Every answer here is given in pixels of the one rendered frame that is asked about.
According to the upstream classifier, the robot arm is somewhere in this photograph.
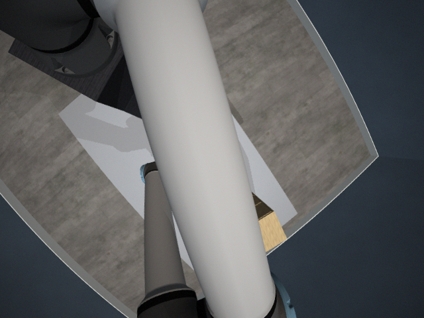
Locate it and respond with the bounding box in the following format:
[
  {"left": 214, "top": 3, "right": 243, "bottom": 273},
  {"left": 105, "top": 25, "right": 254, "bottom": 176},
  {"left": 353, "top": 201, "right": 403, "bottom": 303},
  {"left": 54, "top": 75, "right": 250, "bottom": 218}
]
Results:
[{"left": 0, "top": 0, "right": 297, "bottom": 318}]

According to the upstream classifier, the brown wooden drawer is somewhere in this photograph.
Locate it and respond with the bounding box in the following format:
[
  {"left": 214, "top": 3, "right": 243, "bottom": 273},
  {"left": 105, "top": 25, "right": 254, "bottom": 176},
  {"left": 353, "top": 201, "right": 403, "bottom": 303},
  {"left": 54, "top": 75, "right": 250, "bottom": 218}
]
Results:
[
  {"left": 255, "top": 203, "right": 271, "bottom": 219},
  {"left": 253, "top": 195, "right": 261, "bottom": 206}
]

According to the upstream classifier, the brown wooden chest of drawers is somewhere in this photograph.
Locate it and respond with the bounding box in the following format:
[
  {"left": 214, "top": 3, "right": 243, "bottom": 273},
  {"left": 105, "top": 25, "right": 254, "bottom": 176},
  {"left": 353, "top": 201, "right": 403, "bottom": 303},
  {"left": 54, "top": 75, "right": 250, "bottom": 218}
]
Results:
[{"left": 252, "top": 193, "right": 287, "bottom": 252}]

